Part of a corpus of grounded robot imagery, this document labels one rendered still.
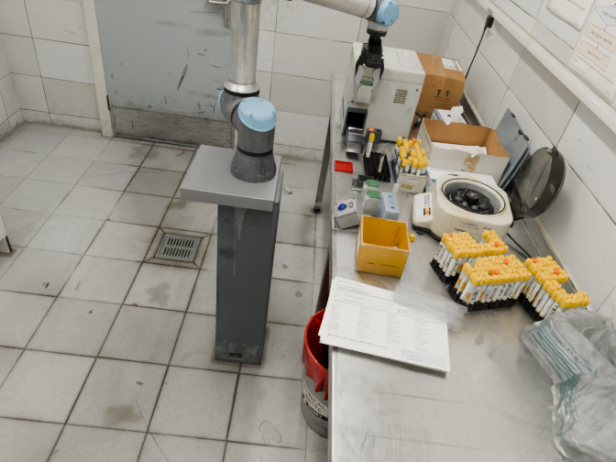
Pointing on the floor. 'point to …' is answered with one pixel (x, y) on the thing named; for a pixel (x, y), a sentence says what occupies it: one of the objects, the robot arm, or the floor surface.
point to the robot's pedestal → (244, 279)
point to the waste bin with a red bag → (315, 377)
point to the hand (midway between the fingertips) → (365, 88)
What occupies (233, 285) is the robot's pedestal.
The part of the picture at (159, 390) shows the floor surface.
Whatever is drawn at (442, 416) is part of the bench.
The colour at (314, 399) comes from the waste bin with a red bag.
